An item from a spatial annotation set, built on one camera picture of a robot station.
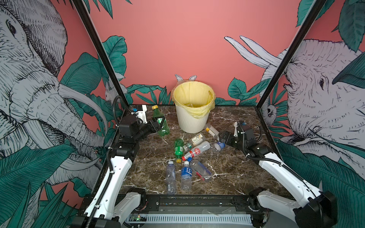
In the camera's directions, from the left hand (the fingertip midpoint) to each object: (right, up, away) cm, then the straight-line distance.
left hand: (161, 116), depth 69 cm
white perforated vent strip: (+15, -52, +1) cm, 54 cm away
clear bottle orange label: (+31, -10, +34) cm, 47 cm away
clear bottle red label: (+25, -19, +22) cm, 38 cm away
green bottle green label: (+7, -19, +22) cm, 30 cm away
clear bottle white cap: (+3, -36, +15) cm, 39 cm away
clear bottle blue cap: (+34, -19, +22) cm, 45 cm away
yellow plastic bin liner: (+18, +14, +37) cm, 43 cm away
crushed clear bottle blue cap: (+21, -34, +18) cm, 43 cm away
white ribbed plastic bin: (+14, -4, +24) cm, 28 cm away
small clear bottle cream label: (+20, -15, +24) cm, 35 cm away
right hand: (+33, -10, +11) cm, 36 cm away
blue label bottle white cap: (+12, -35, +13) cm, 40 cm away
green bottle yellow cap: (+2, -7, 0) cm, 7 cm away
